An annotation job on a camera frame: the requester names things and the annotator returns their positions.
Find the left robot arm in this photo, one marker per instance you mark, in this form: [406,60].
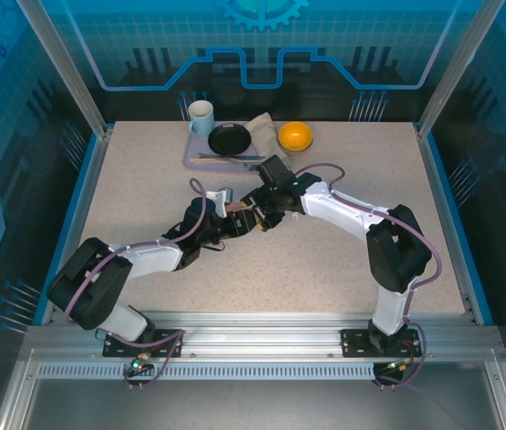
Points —
[154,257]

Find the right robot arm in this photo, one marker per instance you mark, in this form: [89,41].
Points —
[337,210]

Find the dark blue table knife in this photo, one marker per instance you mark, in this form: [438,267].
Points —
[234,157]

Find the black round plate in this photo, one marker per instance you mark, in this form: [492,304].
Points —
[229,139]

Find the orange bowl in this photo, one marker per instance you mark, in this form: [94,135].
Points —
[295,134]

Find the beige folded cloth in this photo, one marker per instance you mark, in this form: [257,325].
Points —
[263,132]

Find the purple plastic tray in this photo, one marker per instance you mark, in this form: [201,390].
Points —
[196,150]

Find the light blue mug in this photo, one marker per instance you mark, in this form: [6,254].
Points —
[203,125]

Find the small LED circuit board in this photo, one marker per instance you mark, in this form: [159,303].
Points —
[138,365]
[396,365]

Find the grey metal lower panel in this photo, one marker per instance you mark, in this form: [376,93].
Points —
[257,403]

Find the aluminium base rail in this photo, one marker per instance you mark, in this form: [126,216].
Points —
[257,336]

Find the aluminium side rail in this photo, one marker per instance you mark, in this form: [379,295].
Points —
[87,179]
[436,179]

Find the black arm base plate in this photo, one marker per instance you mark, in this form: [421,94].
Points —
[114,349]
[351,345]

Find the aluminium frame post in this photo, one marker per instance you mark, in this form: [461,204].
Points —
[70,71]
[454,71]

